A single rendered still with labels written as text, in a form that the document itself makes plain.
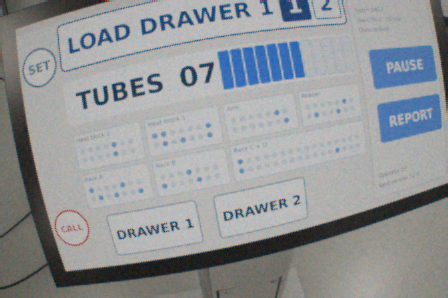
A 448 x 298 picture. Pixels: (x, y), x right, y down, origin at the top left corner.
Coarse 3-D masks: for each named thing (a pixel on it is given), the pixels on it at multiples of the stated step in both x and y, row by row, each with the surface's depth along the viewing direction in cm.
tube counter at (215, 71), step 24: (240, 48) 48; (264, 48) 49; (288, 48) 49; (312, 48) 49; (336, 48) 50; (192, 72) 48; (216, 72) 48; (240, 72) 49; (264, 72) 49; (288, 72) 49; (312, 72) 50; (336, 72) 50; (192, 96) 48
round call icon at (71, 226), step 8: (72, 208) 48; (80, 208) 49; (56, 216) 48; (64, 216) 48; (72, 216) 49; (80, 216) 49; (56, 224) 48; (64, 224) 48; (72, 224) 49; (80, 224) 49; (88, 224) 49; (56, 232) 49; (64, 232) 49; (72, 232) 49; (80, 232) 49; (88, 232) 49; (64, 240) 49; (72, 240) 49; (80, 240) 49; (88, 240) 49; (64, 248) 49
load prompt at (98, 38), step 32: (160, 0) 46; (192, 0) 47; (224, 0) 47; (256, 0) 48; (288, 0) 48; (320, 0) 49; (64, 32) 45; (96, 32) 46; (128, 32) 46; (160, 32) 47; (192, 32) 47; (224, 32) 48; (256, 32) 48; (64, 64) 46
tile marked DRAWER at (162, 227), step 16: (144, 208) 50; (160, 208) 50; (176, 208) 50; (192, 208) 50; (112, 224) 49; (128, 224) 50; (144, 224) 50; (160, 224) 50; (176, 224) 50; (192, 224) 51; (112, 240) 50; (128, 240) 50; (144, 240) 50; (160, 240) 50; (176, 240) 51; (192, 240) 51
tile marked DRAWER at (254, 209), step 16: (304, 176) 52; (240, 192) 51; (256, 192) 51; (272, 192) 51; (288, 192) 52; (304, 192) 52; (224, 208) 51; (240, 208) 51; (256, 208) 51; (272, 208) 52; (288, 208) 52; (304, 208) 52; (224, 224) 51; (240, 224) 51; (256, 224) 52; (272, 224) 52
